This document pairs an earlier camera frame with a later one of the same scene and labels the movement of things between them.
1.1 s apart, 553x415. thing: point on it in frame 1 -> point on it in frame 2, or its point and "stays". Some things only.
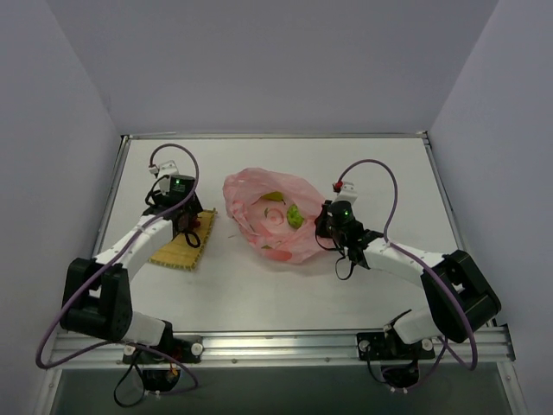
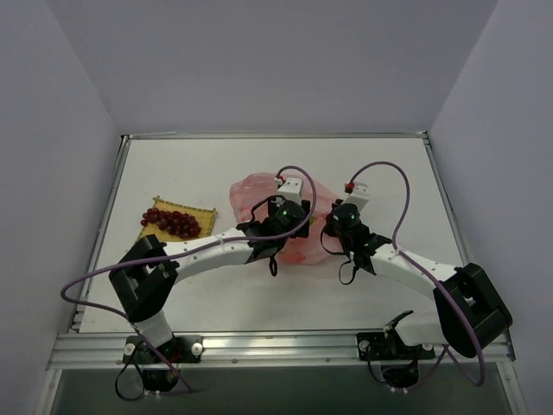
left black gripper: [188, 220] -> [305, 214]
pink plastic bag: [276, 213] stays
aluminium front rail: [490, 348] stays
